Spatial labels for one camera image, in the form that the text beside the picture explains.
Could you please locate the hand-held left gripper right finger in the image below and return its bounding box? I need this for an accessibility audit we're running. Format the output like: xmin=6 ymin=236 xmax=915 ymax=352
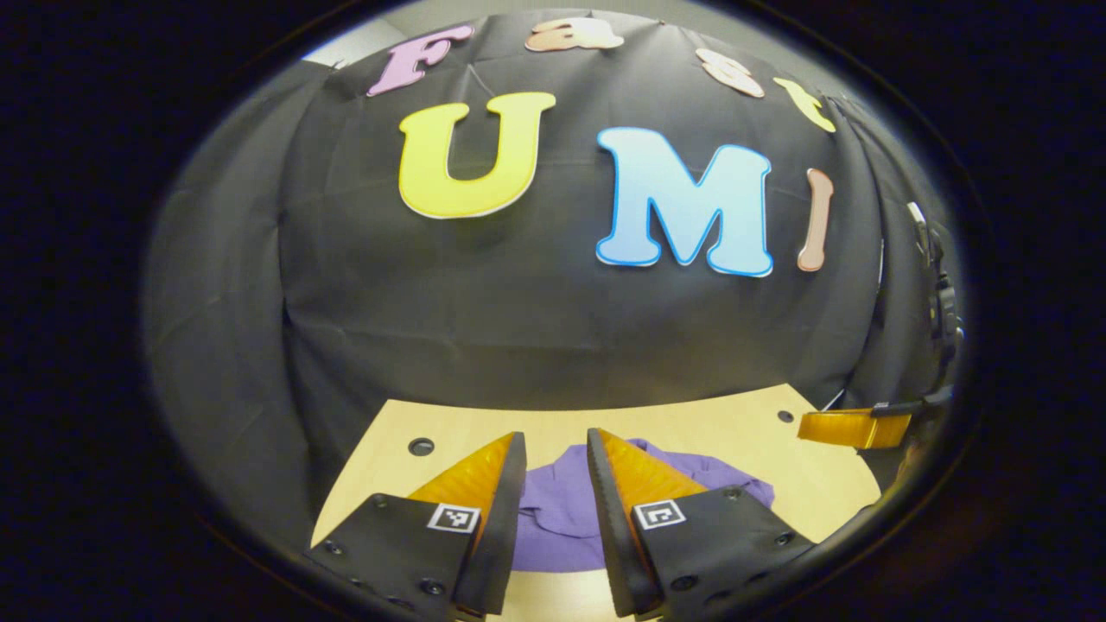
xmin=586 ymin=428 xmax=815 ymax=619

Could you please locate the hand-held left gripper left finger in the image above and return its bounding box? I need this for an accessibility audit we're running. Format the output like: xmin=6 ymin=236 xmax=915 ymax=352
xmin=307 ymin=430 xmax=528 ymax=619

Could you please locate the purple button shirt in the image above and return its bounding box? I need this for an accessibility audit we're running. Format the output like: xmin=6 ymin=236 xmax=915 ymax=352
xmin=512 ymin=438 xmax=776 ymax=574

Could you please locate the black backdrop cloth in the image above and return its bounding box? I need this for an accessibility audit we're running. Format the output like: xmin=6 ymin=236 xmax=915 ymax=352
xmin=143 ymin=9 xmax=960 ymax=554

